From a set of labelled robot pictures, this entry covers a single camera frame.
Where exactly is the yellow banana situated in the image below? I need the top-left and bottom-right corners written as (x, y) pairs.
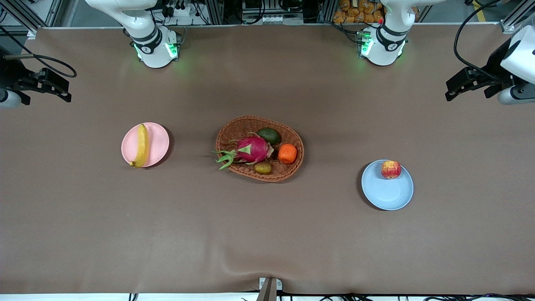
top-left (129, 123), bottom-right (150, 168)

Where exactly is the red yellow apple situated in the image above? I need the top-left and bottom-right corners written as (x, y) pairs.
top-left (381, 161), bottom-right (402, 180)

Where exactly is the pink round plate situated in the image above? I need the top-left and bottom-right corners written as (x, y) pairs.
top-left (121, 122), bottom-right (170, 168)

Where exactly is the bag of orange bread rolls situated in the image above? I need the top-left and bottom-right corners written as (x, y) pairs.
top-left (333, 0), bottom-right (385, 24)

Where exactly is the blue round plate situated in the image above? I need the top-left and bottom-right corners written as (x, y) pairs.
top-left (361, 159), bottom-right (414, 211)

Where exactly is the white power strip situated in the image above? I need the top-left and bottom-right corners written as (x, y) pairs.
top-left (161, 0), bottom-right (198, 17)

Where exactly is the brown wicker basket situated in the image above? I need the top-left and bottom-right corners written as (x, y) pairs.
top-left (215, 115), bottom-right (305, 183)

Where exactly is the orange fruit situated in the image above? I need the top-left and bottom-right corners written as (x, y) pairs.
top-left (278, 144), bottom-right (298, 164)

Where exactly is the green avocado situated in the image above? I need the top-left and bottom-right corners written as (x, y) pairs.
top-left (257, 128), bottom-right (281, 145)

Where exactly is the grey electronics box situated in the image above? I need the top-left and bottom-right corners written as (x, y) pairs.
top-left (242, 0), bottom-right (305, 25)

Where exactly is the pink dragon fruit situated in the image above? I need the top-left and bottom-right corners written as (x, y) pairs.
top-left (212, 132), bottom-right (275, 170)

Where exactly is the brown table cloth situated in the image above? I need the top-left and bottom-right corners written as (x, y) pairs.
top-left (0, 23), bottom-right (535, 295)

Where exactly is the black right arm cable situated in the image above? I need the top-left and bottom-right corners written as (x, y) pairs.
top-left (0, 27), bottom-right (77, 79)

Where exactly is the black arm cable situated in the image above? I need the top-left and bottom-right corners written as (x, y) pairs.
top-left (0, 27), bottom-right (77, 79)
top-left (453, 0), bottom-right (502, 81)

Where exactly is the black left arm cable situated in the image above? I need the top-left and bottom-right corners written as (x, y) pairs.
top-left (453, 0), bottom-right (502, 81)

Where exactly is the aluminium frame profile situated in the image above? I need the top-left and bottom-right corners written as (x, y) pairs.
top-left (499, 0), bottom-right (535, 34)
top-left (0, 0), bottom-right (63, 39)

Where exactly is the metal table edge bracket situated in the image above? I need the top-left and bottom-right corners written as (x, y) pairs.
top-left (256, 277), bottom-right (283, 301)

